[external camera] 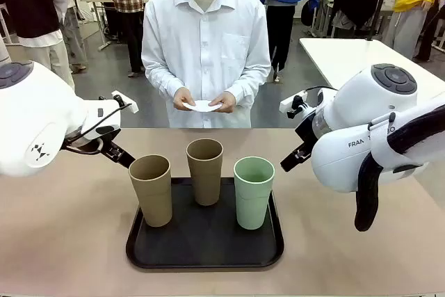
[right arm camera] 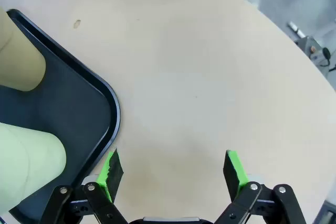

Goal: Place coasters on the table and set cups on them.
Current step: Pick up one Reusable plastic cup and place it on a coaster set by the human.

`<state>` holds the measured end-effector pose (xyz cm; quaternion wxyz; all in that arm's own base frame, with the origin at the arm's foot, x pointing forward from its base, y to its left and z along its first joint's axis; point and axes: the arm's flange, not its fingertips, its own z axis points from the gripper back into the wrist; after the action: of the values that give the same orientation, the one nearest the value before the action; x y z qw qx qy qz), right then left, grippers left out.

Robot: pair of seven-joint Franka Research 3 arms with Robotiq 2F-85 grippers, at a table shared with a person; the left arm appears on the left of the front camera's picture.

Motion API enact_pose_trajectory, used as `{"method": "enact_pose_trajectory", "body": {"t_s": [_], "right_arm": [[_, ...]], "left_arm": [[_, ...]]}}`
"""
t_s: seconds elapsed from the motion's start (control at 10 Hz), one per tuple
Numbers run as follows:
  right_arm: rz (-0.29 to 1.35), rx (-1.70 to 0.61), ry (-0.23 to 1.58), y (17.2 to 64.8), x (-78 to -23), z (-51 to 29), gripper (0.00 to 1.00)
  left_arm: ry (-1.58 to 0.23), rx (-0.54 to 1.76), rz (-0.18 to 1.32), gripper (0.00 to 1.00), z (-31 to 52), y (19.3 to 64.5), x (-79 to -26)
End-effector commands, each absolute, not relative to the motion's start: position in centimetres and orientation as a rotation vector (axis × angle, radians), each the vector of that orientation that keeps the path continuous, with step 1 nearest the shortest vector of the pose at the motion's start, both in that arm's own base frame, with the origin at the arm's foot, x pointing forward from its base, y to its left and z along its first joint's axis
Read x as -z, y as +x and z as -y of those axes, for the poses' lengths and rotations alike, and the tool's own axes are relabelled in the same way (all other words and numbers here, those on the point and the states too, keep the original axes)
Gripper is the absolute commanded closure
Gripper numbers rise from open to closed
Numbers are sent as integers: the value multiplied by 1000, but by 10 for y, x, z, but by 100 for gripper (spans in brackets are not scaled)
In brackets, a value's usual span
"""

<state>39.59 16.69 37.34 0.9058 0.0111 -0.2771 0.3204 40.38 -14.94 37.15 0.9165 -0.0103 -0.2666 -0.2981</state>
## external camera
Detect tan plastic cup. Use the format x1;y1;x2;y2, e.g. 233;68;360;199
186;138;224;207
128;154;174;228

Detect person in white shirt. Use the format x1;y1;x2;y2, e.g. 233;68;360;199
141;0;272;129

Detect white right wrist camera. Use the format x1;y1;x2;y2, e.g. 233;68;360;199
280;90;309;112

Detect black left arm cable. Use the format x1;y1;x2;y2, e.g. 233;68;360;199
62;102;134;156

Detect person in grey trousers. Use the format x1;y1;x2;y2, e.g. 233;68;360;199
51;0;88;74

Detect white background table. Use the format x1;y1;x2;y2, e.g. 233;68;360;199
298;37;445;103

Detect black plastic tray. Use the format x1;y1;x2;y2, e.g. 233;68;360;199
125;177;285;272

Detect person's right hand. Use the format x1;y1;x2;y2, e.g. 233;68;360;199
172;87;197;112

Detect person in dark clothes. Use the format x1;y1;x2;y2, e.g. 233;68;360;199
413;0;445;63

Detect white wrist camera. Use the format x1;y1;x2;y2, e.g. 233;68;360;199
111;90;139;113
280;90;309;112

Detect person's left forearm white sleeve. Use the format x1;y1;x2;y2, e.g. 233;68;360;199
229;62;272;103

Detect pale green plastic cup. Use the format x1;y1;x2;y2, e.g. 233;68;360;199
233;156;276;231

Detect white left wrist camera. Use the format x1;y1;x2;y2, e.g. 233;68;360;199
111;90;139;113

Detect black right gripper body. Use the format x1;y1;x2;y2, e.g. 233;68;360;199
294;112;319;149

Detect person's left hand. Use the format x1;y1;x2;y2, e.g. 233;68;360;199
209;90;237;115

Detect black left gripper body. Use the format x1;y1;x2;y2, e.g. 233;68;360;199
98;129;122;154

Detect black stand pole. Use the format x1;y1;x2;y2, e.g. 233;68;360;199
366;0;396;42

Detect white paper doily coaster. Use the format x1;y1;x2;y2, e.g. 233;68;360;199
183;99;223;113

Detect white air purifier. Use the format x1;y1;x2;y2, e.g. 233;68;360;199
0;35;10;65

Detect person's right forearm white sleeve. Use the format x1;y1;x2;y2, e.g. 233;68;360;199
141;62;187;98

